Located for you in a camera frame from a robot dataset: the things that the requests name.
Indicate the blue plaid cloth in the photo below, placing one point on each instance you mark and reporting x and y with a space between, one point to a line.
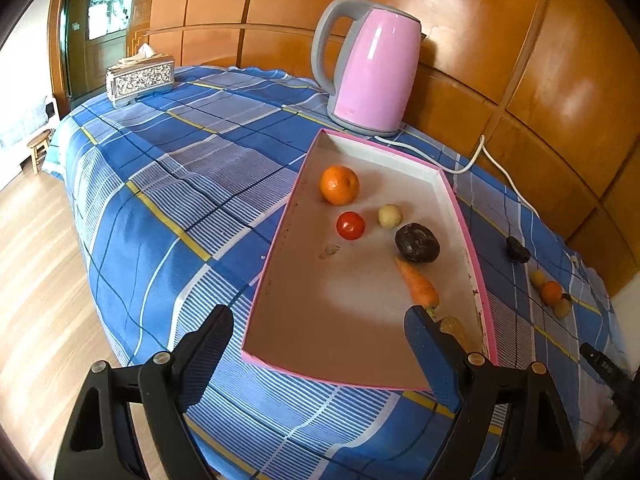
175 175

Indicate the pink electric kettle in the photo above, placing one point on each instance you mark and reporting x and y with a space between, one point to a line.
372 65

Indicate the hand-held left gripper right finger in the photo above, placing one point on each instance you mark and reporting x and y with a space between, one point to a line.
430 355

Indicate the red tomato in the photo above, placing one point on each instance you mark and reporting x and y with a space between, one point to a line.
350 225

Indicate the large orange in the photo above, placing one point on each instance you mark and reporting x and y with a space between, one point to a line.
340 185

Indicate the white furniture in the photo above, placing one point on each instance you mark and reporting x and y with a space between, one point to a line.
17 130

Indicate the small orange fruit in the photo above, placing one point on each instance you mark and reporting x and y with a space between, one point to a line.
551 292

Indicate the small tan fruit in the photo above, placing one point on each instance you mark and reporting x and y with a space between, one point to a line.
562 308

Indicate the dark wooden glass door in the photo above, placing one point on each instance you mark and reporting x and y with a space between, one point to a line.
107 45

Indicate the pink shallow tray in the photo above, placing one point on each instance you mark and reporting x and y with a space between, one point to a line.
350 320

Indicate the orange carrot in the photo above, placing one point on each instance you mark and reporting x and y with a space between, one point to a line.
417 285

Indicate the small yellow fruit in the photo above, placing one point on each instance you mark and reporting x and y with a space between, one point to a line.
537 278

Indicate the ornate silver tissue box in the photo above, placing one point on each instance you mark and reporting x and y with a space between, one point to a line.
140 80

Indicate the small translucent scrap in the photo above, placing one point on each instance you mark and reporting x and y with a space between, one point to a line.
330 251

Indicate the dark lumpy fruit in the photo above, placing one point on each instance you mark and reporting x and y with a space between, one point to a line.
517 250

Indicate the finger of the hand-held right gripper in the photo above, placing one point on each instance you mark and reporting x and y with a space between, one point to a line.
602 362

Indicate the small wooden stool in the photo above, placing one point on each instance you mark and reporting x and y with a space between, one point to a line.
39 141

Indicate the tan ginger piece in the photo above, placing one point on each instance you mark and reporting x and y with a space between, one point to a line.
452 329

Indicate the white tissue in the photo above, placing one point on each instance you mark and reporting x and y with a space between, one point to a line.
145 51

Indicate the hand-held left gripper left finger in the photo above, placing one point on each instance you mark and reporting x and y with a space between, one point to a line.
207 355

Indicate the dark round fruit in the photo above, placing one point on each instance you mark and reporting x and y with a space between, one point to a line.
417 242

